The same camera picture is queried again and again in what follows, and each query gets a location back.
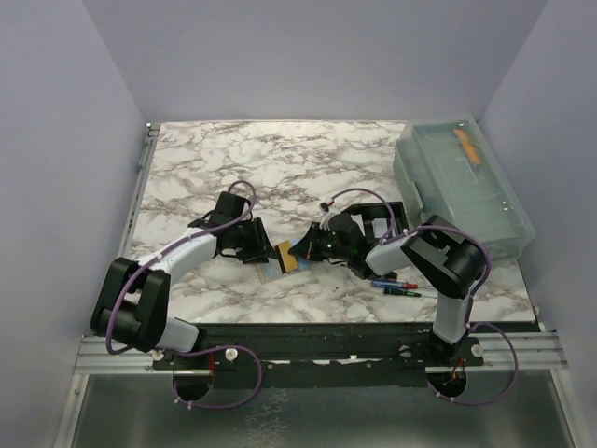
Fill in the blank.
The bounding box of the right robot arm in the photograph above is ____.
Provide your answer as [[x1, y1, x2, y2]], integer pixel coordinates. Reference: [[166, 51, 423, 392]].
[[289, 213, 492, 366]]

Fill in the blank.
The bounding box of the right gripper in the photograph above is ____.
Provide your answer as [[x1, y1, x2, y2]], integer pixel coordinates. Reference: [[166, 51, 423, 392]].
[[289, 223, 352, 263]]

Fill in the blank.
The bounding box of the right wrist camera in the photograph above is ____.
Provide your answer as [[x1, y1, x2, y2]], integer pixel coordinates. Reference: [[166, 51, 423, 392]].
[[319, 200, 339, 229]]

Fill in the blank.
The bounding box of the aluminium frame rail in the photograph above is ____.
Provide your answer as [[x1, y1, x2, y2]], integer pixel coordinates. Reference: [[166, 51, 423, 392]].
[[74, 332, 568, 376]]

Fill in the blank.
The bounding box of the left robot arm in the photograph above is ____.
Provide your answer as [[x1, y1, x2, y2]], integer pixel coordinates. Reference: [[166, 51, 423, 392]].
[[90, 191, 275, 369]]

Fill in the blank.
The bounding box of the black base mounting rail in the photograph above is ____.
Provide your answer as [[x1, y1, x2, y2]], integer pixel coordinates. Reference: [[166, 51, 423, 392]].
[[92, 320, 486, 389]]

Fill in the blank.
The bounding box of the clear plastic storage box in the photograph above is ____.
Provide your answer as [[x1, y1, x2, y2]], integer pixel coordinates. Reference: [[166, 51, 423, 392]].
[[393, 114, 535, 263]]

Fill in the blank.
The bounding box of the black plastic card tray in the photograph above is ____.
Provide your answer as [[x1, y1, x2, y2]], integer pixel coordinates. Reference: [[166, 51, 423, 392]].
[[342, 202, 409, 244]]

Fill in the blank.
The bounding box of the blue red screwdriver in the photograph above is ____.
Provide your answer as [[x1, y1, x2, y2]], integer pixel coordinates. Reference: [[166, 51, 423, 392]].
[[371, 279, 435, 290]]

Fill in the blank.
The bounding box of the loose white card in tray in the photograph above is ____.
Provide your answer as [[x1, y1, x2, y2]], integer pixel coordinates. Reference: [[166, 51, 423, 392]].
[[372, 218, 396, 239]]

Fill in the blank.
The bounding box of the blue green screwdriver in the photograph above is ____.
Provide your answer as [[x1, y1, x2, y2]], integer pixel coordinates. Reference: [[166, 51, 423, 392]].
[[383, 287, 437, 299]]

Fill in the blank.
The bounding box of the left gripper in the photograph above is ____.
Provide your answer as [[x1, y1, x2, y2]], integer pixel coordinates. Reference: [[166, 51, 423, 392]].
[[230, 217, 278, 264]]

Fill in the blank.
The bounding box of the gold VIP card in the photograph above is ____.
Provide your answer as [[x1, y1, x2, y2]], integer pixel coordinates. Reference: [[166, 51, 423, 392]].
[[275, 240, 299, 273]]

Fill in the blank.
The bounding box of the orange tool in box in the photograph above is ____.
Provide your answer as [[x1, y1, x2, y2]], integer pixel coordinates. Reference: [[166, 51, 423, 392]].
[[453, 128, 481, 169]]

